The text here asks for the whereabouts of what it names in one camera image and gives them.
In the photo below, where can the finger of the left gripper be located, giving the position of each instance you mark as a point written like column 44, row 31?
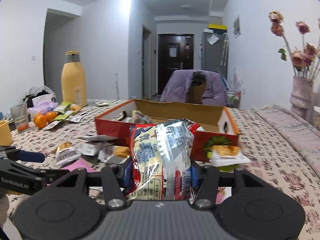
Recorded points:
column 12, row 153

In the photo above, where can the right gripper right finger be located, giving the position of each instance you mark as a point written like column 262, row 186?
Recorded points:
column 206, row 180

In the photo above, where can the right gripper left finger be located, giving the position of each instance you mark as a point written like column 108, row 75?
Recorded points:
column 116, row 183

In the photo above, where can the green yellow snack packet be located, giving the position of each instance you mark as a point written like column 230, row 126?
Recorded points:
column 228, row 168

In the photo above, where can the orange cracker snack packet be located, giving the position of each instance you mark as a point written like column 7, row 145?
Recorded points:
column 221, row 156

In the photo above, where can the pink snack packet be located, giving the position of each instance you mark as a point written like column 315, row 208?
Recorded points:
column 80, row 163

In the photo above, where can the red white noodle packet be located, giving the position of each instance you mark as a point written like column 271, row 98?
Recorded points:
column 161, row 160

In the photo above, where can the yellow cup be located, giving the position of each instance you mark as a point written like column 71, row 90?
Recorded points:
column 5, row 134

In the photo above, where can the orange mandarin front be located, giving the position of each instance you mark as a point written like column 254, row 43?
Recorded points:
column 40, row 121

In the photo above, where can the orange mandarin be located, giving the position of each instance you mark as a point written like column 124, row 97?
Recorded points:
column 50, row 116
column 40, row 121

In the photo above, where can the clear drinking glass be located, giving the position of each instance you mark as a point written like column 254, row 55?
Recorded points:
column 20, row 116

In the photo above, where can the cracker packet on table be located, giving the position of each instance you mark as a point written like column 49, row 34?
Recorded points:
column 66, row 153

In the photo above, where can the white pink small packet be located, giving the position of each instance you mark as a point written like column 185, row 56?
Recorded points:
column 52, row 125

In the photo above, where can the orange mandarin back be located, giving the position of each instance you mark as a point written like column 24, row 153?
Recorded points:
column 50, row 116

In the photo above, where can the silver snack packet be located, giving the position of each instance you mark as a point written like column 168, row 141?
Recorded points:
column 98, row 138

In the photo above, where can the green snack bar packet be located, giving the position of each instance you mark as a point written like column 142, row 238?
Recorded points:
column 63, row 107

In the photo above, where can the orange cardboard box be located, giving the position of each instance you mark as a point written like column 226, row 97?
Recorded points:
column 217, row 126

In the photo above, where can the patterned table cloth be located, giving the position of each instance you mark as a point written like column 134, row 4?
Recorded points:
column 272, row 157

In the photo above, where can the yellow thermos bottle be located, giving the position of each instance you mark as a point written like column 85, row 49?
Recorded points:
column 73, row 81

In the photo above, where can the small snack near bottle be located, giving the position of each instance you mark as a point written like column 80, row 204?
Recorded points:
column 102, row 103

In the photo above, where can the wooden chair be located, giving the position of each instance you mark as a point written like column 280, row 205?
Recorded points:
column 196, row 91

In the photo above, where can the pink folded runner cloth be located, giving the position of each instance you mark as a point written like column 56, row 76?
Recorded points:
column 303, row 137

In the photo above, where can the purple jacket on chair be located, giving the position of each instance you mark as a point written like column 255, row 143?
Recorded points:
column 179, row 83

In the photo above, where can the pink ceramic vase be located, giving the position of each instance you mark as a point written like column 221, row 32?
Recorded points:
column 301, row 96

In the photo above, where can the dark entrance door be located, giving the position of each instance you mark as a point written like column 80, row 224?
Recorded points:
column 175, row 52

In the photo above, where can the grey refrigerator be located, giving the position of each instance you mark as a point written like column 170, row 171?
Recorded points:
column 215, row 51

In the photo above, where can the yellow box on fridge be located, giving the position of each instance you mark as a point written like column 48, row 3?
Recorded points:
column 217, row 26

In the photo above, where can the wall picture frame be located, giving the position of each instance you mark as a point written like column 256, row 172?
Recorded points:
column 236, row 26

